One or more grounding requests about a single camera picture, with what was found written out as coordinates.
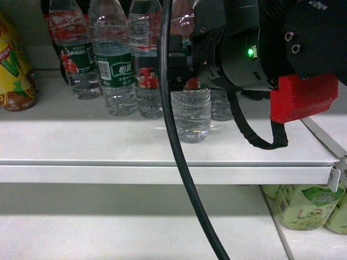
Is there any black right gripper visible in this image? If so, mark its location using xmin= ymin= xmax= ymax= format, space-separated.
xmin=168 ymin=27 xmax=279 ymax=92

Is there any clear water bottle green label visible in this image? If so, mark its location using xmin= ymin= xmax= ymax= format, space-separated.
xmin=171 ymin=78 xmax=211 ymax=144

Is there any water bottle rear right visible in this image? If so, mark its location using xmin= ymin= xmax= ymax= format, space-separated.
xmin=210 ymin=89 xmax=233 ymax=121

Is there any water bottle rear left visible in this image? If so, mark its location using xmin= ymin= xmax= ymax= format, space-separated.
xmin=128 ymin=1 xmax=163 ymax=119

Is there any water bottle white cap right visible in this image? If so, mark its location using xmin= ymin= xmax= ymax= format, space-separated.
xmin=88 ymin=1 xmax=137 ymax=116

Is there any water bottle white cap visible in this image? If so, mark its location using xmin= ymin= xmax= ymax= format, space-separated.
xmin=88 ymin=1 xmax=137 ymax=116
xmin=49 ymin=1 xmax=101 ymax=100

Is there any water bottle white cap middle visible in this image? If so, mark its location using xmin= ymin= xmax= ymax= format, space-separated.
xmin=49 ymin=1 xmax=101 ymax=100

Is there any green grape drink right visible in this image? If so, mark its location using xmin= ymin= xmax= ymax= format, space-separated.
xmin=260 ymin=184 xmax=282 ymax=207

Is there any green grape drink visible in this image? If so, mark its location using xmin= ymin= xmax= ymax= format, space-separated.
xmin=274 ymin=184 xmax=346 ymax=231
xmin=324 ymin=192 xmax=347 ymax=235
xmin=260 ymin=184 xmax=282 ymax=207

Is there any green grape drink left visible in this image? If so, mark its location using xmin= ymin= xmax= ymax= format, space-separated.
xmin=274 ymin=184 xmax=346 ymax=231

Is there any green grape drink middle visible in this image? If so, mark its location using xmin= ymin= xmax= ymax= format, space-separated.
xmin=324 ymin=192 xmax=347 ymax=235

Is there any yellow lemon tea bottle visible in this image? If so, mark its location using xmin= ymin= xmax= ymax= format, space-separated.
xmin=1 ymin=10 xmax=37 ymax=112

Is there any red camera mount block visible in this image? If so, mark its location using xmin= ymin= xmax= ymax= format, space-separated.
xmin=270 ymin=73 xmax=338 ymax=124

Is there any braided black cable loop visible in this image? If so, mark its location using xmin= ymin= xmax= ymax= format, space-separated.
xmin=227 ymin=88 xmax=288 ymax=151

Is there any thick black cable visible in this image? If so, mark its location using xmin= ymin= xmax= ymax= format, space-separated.
xmin=158 ymin=0 xmax=231 ymax=260

